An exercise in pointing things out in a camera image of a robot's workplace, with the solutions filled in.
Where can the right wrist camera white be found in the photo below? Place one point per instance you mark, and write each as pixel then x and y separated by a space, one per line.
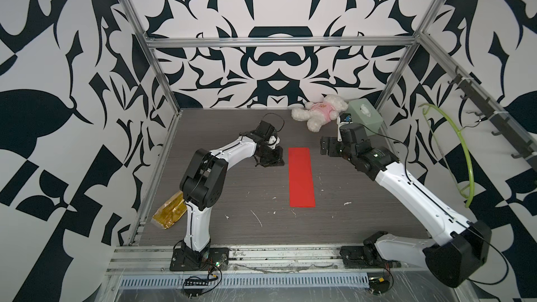
pixel 345 121

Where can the white slotted cable duct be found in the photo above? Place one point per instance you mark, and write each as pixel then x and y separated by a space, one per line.
pixel 251 280

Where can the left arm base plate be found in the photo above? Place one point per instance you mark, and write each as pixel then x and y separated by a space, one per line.
pixel 185 259

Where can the green tissue box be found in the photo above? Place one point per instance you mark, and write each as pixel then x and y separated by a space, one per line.
pixel 363 112

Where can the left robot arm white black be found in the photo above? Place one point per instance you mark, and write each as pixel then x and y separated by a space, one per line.
pixel 204 180

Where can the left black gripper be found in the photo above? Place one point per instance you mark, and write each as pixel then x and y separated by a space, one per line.
pixel 277 159

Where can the aluminium frame crossbar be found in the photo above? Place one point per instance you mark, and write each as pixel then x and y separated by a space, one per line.
pixel 280 41

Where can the yellow snack packet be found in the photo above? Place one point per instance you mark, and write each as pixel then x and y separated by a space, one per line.
pixel 170 212

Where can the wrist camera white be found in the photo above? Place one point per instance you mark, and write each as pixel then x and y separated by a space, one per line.
pixel 345 121
pixel 266 131

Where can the black hook rail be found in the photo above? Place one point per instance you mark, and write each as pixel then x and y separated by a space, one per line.
pixel 506 125

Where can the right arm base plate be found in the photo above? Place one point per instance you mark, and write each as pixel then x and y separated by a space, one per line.
pixel 356 256

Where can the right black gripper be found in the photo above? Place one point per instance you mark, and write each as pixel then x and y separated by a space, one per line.
pixel 332 149

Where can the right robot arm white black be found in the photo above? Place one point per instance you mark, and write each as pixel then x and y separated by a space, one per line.
pixel 456 248

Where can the white plush teddy bear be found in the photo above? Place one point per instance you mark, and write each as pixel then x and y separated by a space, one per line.
pixel 316 115

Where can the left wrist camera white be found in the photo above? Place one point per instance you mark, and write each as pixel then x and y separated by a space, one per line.
pixel 266 131

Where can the small black connector box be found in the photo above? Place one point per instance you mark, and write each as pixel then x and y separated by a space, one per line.
pixel 379 285

